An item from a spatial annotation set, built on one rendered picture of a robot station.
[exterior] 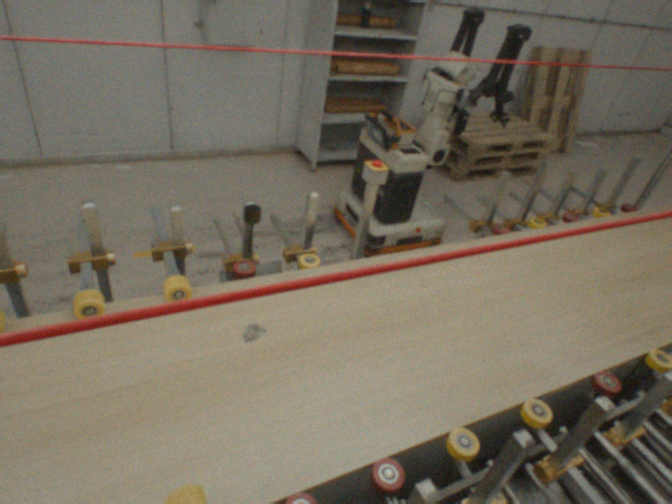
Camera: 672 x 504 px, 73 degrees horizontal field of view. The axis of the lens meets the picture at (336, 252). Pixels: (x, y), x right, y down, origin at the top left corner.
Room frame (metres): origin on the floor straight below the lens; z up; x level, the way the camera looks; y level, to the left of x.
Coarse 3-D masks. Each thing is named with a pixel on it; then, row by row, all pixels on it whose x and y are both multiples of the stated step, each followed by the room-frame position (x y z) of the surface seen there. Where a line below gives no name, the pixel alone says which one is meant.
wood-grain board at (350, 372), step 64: (384, 256) 1.49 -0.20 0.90; (512, 256) 1.68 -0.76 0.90; (576, 256) 1.78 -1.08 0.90; (640, 256) 1.89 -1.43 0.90; (64, 320) 0.87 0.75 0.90; (192, 320) 0.96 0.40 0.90; (256, 320) 1.01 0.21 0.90; (320, 320) 1.07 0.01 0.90; (384, 320) 1.12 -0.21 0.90; (448, 320) 1.19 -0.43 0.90; (512, 320) 1.25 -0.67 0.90; (576, 320) 1.32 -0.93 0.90; (640, 320) 1.39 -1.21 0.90; (0, 384) 0.64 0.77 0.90; (64, 384) 0.67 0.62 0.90; (128, 384) 0.70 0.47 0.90; (192, 384) 0.74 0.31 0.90; (256, 384) 0.78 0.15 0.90; (320, 384) 0.82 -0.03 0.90; (384, 384) 0.86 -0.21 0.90; (448, 384) 0.90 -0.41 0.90; (512, 384) 0.95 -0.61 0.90; (0, 448) 0.48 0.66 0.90; (64, 448) 0.51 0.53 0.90; (128, 448) 0.54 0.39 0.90; (192, 448) 0.57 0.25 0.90; (256, 448) 0.60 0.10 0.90; (320, 448) 0.63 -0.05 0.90; (384, 448) 0.66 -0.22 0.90
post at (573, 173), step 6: (570, 174) 2.29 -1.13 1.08; (576, 174) 2.28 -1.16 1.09; (564, 180) 2.30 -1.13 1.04; (570, 180) 2.27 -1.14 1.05; (564, 186) 2.28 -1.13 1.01; (570, 186) 2.28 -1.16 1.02; (558, 192) 2.30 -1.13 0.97; (564, 192) 2.27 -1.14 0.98; (558, 198) 2.28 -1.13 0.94; (564, 198) 2.28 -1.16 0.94; (552, 204) 2.30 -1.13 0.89; (558, 204) 2.27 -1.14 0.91; (552, 210) 2.28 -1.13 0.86; (558, 210) 2.28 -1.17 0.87
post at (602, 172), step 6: (600, 168) 2.43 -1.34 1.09; (606, 168) 2.41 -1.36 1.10; (600, 174) 2.41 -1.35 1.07; (606, 174) 2.42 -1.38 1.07; (594, 180) 2.42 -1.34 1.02; (600, 180) 2.41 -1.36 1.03; (594, 186) 2.41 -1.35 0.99; (588, 192) 2.42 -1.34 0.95; (594, 192) 2.41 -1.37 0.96; (588, 198) 2.41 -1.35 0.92; (582, 204) 2.42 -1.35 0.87; (588, 204) 2.41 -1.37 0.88; (582, 210) 2.40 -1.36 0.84
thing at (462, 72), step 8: (448, 56) 3.23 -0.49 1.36; (456, 56) 3.19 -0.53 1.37; (464, 56) 3.16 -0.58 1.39; (440, 64) 3.21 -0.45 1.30; (448, 64) 3.16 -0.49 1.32; (456, 64) 3.12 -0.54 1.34; (464, 64) 3.10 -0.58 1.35; (472, 64) 3.13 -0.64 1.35; (448, 72) 3.12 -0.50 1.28; (456, 72) 3.07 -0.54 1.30; (464, 72) 3.10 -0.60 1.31; (472, 72) 3.13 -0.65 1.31; (456, 80) 3.09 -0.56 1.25; (464, 80) 3.11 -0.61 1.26
